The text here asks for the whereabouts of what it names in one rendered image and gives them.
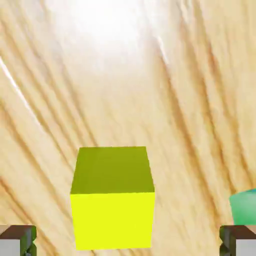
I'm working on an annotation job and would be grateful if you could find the small green cube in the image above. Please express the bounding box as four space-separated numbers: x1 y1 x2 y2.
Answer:
229 188 256 226

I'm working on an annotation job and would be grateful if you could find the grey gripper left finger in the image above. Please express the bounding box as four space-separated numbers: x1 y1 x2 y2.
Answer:
0 224 38 256

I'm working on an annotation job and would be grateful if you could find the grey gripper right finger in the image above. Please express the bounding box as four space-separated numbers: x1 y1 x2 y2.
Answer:
219 224 256 256

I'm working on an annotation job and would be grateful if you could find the small yellow cube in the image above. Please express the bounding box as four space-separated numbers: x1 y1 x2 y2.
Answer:
69 146 156 251

